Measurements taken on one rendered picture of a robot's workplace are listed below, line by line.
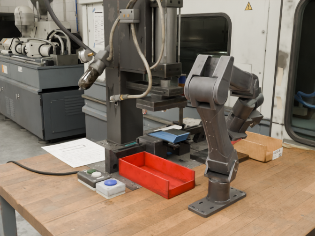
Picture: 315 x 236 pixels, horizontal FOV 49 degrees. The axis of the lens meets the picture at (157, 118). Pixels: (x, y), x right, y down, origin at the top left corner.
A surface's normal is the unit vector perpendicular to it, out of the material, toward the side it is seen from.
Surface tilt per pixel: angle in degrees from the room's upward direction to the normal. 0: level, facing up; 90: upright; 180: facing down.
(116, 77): 90
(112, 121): 90
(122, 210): 0
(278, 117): 90
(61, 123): 90
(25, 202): 0
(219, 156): 118
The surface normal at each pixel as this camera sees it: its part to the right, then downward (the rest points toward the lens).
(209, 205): 0.00, -0.97
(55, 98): 0.63, 0.19
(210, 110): -0.52, 0.63
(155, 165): -0.74, 0.16
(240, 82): 0.79, 0.20
